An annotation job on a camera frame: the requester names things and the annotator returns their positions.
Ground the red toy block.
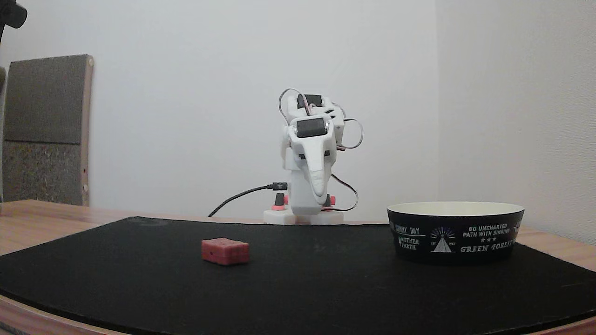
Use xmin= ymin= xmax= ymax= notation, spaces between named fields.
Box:
xmin=201 ymin=238 xmax=250 ymax=266

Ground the black desk mat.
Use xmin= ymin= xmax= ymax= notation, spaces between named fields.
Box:
xmin=0 ymin=216 xmax=596 ymax=335

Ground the thin wrist motor cable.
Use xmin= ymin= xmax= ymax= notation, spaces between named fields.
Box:
xmin=336 ymin=117 xmax=364 ymax=151

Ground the black thick plug cable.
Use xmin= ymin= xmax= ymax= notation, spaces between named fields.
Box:
xmin=208 ymin=182 xmax=288 ymax=218

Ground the navy paper bowl white print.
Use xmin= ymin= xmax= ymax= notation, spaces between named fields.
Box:
xmin=387 ymin=201 xmax=525 ymax=266

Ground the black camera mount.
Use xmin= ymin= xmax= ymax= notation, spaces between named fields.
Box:
xmin=0 ymin=0 xmax=28 ymax=45

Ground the grey board with wooden edge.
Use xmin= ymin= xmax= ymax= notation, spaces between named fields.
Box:
xmin=2 ymin=54 xmax=94 ymax=207

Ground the thin elbow motor cable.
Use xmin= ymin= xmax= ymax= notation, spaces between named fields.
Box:
xmin=278 ymin=88 xmax=309 ymax=125

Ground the thin base motor cable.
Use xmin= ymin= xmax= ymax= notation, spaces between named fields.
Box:
xmin=330 ymin=173 xmax=359 ymax=213

